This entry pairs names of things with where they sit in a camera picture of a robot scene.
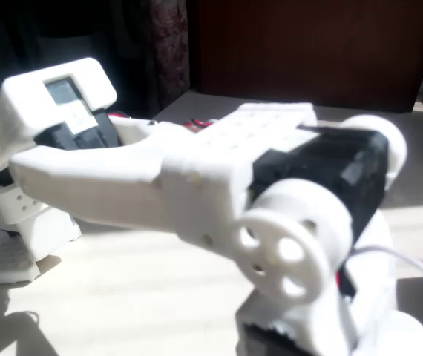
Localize dark brown wooden cabinet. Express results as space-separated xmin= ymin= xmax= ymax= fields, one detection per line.
xmin=195 ymin=0 xmax=423 ymax=114

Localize red white black servo cable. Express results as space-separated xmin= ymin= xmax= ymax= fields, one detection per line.
xmin=339 ymin=244 xmax=423 ymax=298
xmin=180 ymin=116 xmax=218 ymax=131

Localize white perforated base plate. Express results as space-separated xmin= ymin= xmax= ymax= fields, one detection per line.
xmin=0 ymin=229 xmax=41 ymax=289

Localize floral patterned curtain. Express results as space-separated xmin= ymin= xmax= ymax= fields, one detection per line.
xmin=146 ymin=0 xmax=192 ymax=111

